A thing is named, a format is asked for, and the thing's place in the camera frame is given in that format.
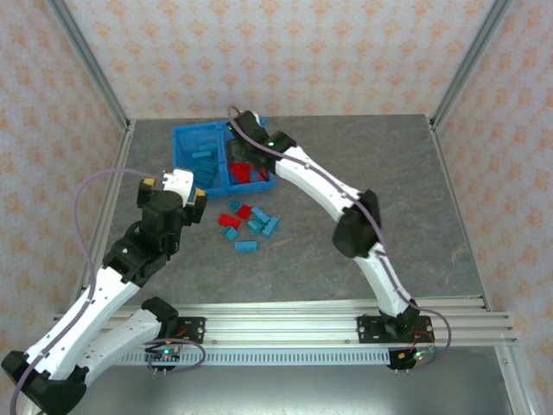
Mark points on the grey metal lower shelf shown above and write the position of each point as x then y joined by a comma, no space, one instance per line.
281,389

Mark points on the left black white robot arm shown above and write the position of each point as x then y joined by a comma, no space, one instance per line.
86,311

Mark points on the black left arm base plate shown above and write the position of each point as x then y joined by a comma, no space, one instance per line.
194,328

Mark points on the aluminium table side rail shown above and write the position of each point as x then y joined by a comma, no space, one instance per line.
446,164
123,151

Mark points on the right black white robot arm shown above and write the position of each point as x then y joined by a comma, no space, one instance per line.
315,186

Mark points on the small square blue lego brick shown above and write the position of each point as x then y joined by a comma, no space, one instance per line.
235,204

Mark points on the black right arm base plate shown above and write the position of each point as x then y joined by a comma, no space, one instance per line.
367,330

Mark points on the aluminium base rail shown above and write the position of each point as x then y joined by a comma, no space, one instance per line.
281,324

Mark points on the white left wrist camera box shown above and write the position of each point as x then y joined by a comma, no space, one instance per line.
179,183

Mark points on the aluminium frame post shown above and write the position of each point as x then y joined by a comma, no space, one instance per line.
86,60
514,384
471,56

